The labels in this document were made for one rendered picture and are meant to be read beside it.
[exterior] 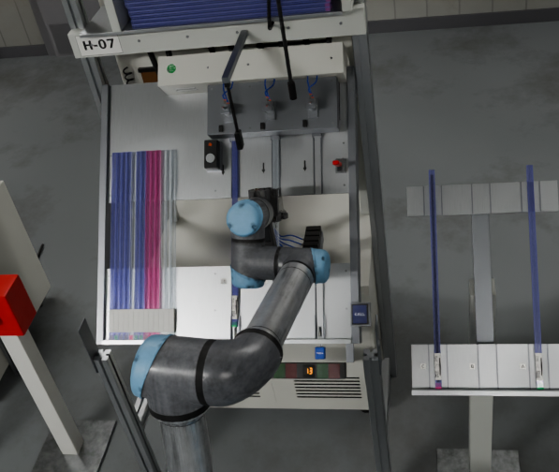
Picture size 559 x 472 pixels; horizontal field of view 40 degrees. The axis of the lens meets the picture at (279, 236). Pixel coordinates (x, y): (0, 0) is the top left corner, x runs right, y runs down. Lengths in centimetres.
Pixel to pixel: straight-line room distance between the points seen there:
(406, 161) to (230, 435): 174
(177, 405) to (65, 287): 221
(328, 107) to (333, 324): 55
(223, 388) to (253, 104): 91
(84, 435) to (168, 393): 154
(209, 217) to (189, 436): 128
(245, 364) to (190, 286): 74
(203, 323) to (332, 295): 35
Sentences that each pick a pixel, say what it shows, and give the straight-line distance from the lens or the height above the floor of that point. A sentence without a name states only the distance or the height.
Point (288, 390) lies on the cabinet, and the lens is 260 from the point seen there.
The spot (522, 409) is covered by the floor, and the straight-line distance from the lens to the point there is 272.
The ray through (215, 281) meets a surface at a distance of 201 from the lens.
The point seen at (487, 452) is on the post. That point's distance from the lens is 235.
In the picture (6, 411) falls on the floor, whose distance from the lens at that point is 313.
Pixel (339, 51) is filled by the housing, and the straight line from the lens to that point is 198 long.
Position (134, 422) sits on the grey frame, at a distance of 238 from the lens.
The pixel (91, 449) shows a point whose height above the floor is 1.
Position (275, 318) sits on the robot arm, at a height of 113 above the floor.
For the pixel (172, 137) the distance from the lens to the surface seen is 211.
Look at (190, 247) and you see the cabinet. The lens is 249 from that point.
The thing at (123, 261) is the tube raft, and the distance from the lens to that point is 209.
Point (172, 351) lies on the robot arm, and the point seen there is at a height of 118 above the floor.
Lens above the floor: 212
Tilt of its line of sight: 38 degrees down
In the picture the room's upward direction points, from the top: 11 degrees counter-clockwise
